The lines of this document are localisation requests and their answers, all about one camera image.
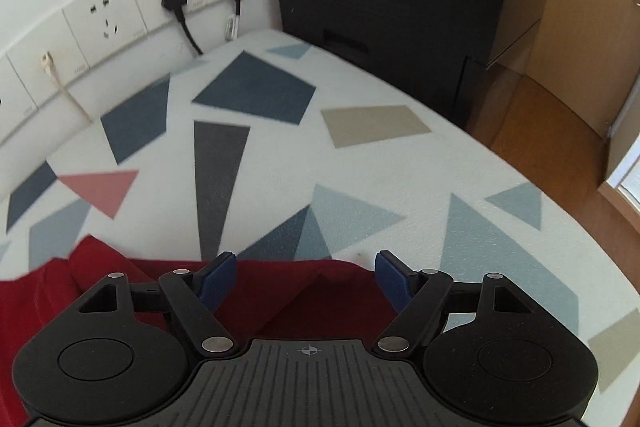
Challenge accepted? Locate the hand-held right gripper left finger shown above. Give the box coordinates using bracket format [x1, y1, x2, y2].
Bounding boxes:
[77, 251, 241, 358]

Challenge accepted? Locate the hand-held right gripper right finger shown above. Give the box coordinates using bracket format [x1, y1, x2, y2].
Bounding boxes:
[372, 249, 536, 355]

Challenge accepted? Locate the red sweater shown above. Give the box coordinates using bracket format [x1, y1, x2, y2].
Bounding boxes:
[0, 234, 401, 427]

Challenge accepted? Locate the geometric patterned mat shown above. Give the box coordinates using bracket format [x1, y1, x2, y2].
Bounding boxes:
[0, 27, 640, 395]

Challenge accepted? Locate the light wooden panel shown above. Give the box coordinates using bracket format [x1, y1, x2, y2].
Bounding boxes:
[537, 0, 640, 142]

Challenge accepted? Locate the white network cable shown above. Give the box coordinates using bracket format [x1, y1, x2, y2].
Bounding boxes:
[39, 51, 93, 124]

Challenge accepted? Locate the white wall socket strip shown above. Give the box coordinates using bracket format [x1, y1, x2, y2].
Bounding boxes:
[0, 0, 261, 115]

